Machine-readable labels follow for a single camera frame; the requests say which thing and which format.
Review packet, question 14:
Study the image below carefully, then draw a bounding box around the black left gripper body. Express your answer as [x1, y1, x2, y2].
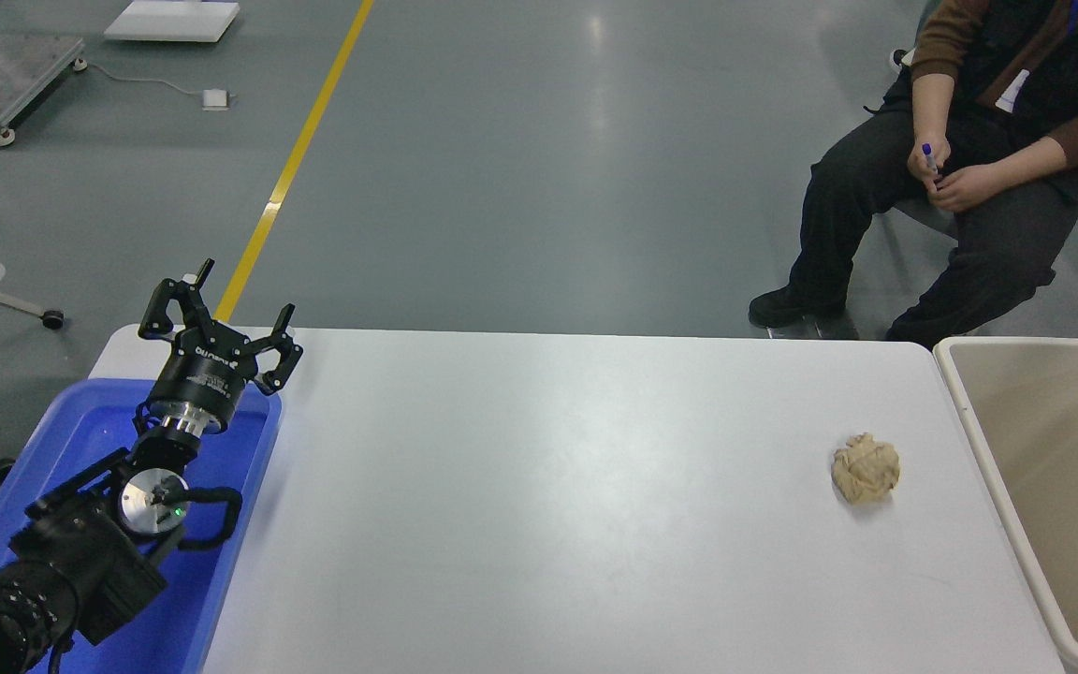
[146, 327, 257, 424]

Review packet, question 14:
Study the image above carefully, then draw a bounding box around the crumpled tan paper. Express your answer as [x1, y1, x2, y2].
[831, 432, 902, 506]

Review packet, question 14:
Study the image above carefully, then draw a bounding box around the person's right hand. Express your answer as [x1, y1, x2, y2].
[908, 136, 954, 194]

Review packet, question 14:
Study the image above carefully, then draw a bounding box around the person's left hand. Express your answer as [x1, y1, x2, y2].
[930, 164, 1004, 214]

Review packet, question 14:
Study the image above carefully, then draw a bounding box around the blue plastic tray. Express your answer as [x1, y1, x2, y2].
[0, 377, 284, 674]

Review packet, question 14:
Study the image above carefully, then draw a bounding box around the white flat floor platform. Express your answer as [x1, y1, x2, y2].
[104, 0, 241, 44]

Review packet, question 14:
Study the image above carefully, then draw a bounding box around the large pale bin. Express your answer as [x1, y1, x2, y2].
[934, 337, 1078, 674]

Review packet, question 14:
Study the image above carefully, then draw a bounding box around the person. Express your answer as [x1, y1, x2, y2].
[749, 0, 1078, 352]

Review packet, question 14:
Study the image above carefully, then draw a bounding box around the thin white floor cable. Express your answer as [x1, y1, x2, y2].
[79, 60, 206, 98]

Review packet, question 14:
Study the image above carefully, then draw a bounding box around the metal frame cart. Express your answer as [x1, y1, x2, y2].
[0, 33, 88, 146]

